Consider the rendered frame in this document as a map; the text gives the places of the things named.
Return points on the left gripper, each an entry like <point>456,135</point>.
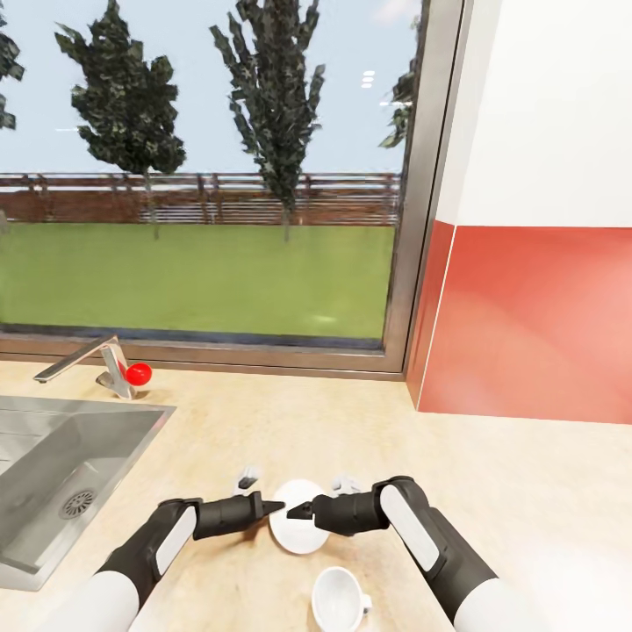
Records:
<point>242,512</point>

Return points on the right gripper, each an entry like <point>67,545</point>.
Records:
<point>336,515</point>

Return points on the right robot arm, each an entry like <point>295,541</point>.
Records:
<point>473,597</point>

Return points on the coffee cup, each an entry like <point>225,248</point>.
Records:
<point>338,602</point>

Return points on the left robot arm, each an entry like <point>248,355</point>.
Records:
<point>110,600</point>

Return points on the drop in sink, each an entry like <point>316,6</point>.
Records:
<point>55,451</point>

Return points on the saucer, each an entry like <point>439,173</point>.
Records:
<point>299,536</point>

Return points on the fixed window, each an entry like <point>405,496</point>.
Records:
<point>237,186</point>

